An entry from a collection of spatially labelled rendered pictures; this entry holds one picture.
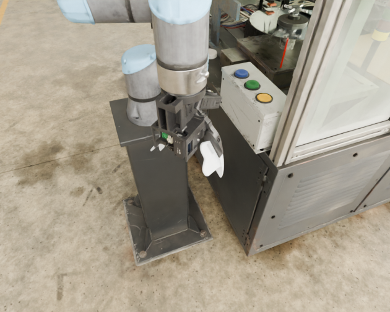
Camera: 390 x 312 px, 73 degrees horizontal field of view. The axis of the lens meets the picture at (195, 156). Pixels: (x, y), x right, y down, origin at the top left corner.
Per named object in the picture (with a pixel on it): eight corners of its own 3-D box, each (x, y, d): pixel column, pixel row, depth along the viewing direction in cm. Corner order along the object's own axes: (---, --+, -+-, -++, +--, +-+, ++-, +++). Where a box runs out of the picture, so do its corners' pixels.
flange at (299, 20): (306, 28, 97) (308, 21, 95) (275, 24, 100) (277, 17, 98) (308, 18, 104) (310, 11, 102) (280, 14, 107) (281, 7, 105)
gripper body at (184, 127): (153, 149, 49) (143, 93, 40) (178, 123, 54) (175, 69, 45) (188, 165, 46) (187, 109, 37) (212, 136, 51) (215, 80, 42)
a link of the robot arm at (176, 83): (174, 43, 42) (220, 55, 39) (176, 69, 45) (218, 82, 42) (145, 62, 37) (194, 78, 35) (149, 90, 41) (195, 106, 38)
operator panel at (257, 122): (285, 145, 84) (299, 106, 73) (255, 154, 81) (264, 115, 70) (244, 98, 102) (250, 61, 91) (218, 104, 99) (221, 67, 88)
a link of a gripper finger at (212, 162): (209, 192, 51) (184, 156, 48) (222, 172, 55) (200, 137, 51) (221, 192, 49) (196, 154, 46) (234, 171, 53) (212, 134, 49)
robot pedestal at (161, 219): (138, 264, 132) (98, 166, 78) (124, 200, 158) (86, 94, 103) (211, 238, 142) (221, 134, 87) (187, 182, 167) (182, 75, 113)
